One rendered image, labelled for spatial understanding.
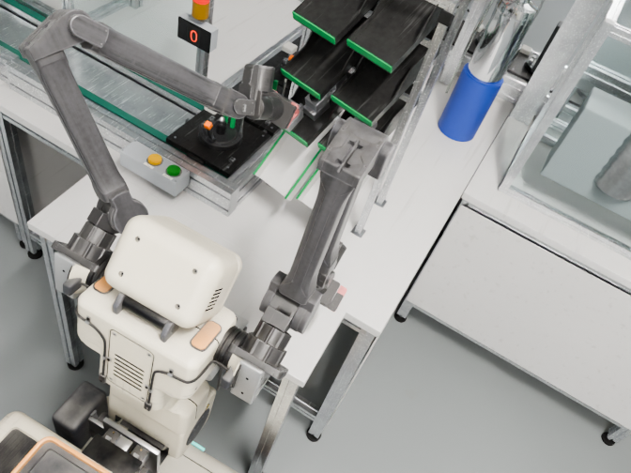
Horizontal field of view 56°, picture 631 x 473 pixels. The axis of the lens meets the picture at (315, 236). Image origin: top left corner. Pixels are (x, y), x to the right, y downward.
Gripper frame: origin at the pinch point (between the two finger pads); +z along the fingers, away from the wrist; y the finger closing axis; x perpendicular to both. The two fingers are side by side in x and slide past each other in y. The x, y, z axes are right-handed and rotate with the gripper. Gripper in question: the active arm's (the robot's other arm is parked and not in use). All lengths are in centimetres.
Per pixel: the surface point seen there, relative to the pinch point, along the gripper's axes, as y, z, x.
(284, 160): 0.8, 15.0, 17.5
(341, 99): -11.6, -0.1, -9.4
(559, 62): -44, 112, -48
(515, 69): -29, 135, -38
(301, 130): -3.3, 6.4, 4.7
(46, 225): 40, -24, 60
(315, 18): 0.6, -8.4, -23.8
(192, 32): 46.5, 14.3, -0.7
